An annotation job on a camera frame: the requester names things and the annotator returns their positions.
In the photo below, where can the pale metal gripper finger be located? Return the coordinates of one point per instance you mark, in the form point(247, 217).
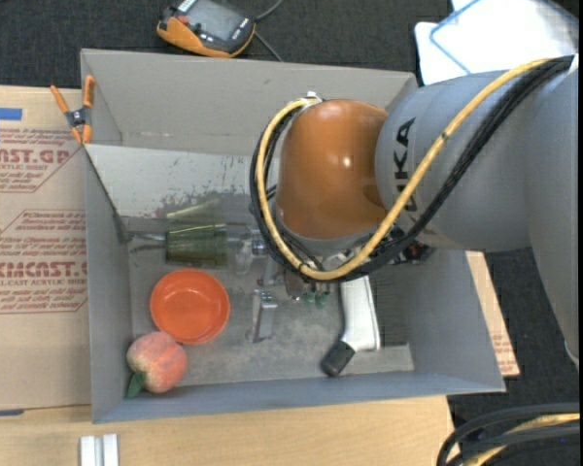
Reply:
point(245, 259)
point(264, 318)

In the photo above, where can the dark green flat block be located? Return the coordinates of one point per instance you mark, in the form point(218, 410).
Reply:
point(196, 248)

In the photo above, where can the orange bowl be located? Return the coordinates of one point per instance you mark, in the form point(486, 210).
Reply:
point(189, 306)

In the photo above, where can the peach with green leaf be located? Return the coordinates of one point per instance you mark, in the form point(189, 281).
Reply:
point(158, 361)

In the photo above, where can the grey metal bin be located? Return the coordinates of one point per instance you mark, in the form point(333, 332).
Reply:
point(214, 105)

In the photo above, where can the brown cardboard board, red print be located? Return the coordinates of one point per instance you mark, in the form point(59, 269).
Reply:
point(39, 347)

